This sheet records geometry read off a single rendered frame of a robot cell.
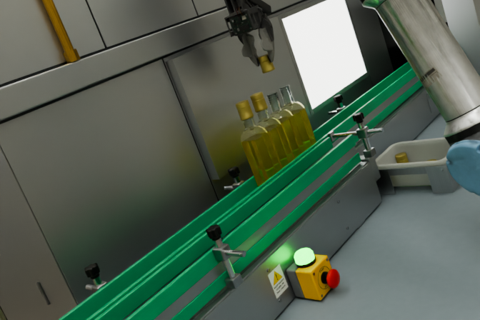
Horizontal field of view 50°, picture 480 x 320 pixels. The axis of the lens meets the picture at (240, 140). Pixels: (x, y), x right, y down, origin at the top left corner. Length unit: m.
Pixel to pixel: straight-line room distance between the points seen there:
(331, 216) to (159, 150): 0.46
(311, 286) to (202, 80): 0.60
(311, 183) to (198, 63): 0.44
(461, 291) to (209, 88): 0.78
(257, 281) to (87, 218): 0.40
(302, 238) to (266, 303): 0.18
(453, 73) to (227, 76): 0.70
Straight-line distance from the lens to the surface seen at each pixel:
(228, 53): 1.48
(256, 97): 1.34
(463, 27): 2.17
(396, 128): 1.82
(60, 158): 1.17
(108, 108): 1.24
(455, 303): 1.07
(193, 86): 1.37
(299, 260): 1.14
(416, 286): 1.13
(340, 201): 1.33
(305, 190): 1.25
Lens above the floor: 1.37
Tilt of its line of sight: 13 degrees down
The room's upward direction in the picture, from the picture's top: 21 degrees counter-clockwise
